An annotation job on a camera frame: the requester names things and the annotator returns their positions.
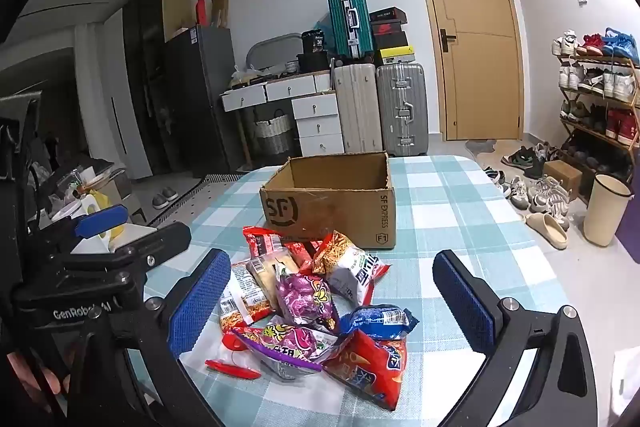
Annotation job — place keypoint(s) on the black storage box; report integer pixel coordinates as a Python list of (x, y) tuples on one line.
[(315, 63)]

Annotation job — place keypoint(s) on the beige dotted rug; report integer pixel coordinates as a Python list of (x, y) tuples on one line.
[(210, 192)]

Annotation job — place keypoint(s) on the white tall panel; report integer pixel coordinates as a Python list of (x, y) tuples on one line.
[(130, 107)]

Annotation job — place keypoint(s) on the clear cracker packet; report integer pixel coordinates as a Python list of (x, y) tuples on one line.
[(272, 274)]

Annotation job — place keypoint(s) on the beige hard suitcase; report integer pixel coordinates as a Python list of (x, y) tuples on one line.
[(357, 107)]

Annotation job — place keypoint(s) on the plain black shoe box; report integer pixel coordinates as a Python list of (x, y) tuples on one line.
[(391, 40)]

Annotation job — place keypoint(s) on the purple bag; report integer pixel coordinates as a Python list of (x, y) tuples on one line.
[(631, 227)]

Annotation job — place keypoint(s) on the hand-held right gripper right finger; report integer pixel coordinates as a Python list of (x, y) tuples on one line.
[(465, 302)]

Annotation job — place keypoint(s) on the small red plastic object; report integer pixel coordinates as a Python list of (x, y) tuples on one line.
[(232, 342)]

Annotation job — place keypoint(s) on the grey rounded frame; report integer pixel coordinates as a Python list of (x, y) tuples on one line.
[(272, 47)]

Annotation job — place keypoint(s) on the white drawer desk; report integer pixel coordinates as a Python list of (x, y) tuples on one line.
[(317, 122)]

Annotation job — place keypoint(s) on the person's left hand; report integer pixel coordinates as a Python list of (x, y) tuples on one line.
[(32, 379)]

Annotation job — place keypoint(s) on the small cardboard box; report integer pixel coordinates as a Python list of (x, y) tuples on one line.
[(562, 177)]

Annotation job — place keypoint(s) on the wooden shoe rack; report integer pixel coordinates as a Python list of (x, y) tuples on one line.
[(600, 62)]

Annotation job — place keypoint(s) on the silver hard suitcase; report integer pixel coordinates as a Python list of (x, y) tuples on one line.
[(402, 107)]

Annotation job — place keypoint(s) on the beige slipper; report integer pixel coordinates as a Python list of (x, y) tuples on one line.
[(547, 229)]

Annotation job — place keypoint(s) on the red utility knife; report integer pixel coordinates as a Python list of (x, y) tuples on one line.
[(232, 369)]

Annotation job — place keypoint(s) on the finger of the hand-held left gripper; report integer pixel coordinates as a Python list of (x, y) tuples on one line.
[(150, 252), (102, 219)]

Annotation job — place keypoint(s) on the brown cardboard box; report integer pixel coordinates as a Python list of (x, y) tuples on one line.
[(330, 212)]

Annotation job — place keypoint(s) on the blue white checkered tablecloth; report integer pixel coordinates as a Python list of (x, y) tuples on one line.
[(450, 207)]

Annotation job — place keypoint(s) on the yellow black shoe box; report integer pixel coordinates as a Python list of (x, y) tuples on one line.
[(396, 55)]

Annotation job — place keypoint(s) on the red logo shoe box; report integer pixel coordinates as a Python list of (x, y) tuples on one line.
[(387, 27)]

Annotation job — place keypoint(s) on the orange noodle snack packet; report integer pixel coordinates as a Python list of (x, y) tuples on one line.
[(347, 269)]

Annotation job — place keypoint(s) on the clear glass bowl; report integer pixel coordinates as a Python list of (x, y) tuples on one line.
[(100, 179)]

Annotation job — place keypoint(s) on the red snack packet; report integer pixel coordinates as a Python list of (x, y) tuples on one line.
[(262, 242), (301, 253)]

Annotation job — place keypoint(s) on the plastic bag with food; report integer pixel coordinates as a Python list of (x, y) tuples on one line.
[(246, 77)]

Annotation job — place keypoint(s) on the blue snack packet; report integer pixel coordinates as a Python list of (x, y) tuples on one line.
[(380, 319)]

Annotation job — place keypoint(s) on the grey slip-on shoe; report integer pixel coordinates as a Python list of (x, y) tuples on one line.
[(170, 193), (159, 202)]

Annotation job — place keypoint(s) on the dark tall cabinet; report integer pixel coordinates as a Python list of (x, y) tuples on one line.
[(145, 82)]

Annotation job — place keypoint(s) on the shoe rack with shoes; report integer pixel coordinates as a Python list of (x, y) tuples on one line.
[(615, 82)]

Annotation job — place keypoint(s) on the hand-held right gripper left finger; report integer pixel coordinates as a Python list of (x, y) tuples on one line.
[(200, 302)]

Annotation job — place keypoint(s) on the large red chip bag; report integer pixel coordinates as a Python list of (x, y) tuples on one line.
[(370, 367)]

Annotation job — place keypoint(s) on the blue plastic bag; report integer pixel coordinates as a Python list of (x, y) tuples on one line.
[(322, 26)]

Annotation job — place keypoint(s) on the brown cardboard sheet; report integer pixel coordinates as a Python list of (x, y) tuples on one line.
[(219, 12)]

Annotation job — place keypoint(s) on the teal hard suitcase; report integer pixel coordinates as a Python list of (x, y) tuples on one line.
[(347, 22)]

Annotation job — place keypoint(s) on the tan wooden door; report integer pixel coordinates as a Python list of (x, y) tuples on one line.
[(475, 57)]

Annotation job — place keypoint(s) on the black shoe box red edge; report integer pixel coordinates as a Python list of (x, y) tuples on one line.
[(387, 13)]

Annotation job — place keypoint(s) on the snack packets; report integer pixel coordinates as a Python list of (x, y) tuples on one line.
[(240, 297)]

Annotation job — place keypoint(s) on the pile of loose shoes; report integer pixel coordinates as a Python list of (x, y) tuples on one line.
[(535, 187)]

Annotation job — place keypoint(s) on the cream waste bin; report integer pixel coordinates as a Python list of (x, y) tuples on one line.
[(605, 212)]

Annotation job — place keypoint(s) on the purple snack packet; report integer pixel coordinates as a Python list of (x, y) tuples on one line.
[(305, 302), (285, 342)]

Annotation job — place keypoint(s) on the red paper bag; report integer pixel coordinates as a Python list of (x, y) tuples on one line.
[(201, 12)]

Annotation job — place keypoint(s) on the dark refrigerator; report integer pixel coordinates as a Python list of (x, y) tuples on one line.
[(205, 97)]

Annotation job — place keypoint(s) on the woven laundry basket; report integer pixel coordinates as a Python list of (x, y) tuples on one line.
[(274, 132)]

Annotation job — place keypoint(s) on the yellow object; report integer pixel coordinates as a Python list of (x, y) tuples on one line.
[(99, 199)]

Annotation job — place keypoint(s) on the black printed box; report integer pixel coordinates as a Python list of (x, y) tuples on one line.
[(312, 41)]

